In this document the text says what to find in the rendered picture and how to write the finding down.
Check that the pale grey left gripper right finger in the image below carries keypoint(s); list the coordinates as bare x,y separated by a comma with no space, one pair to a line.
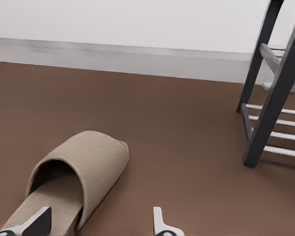
158,222

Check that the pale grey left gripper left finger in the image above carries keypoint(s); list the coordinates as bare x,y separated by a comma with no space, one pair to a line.
37,221

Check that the dark grey shoe rack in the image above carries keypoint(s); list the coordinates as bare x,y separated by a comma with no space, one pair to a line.
268,98

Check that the beige fabric slipper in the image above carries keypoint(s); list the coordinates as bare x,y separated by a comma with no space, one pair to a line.
88,162

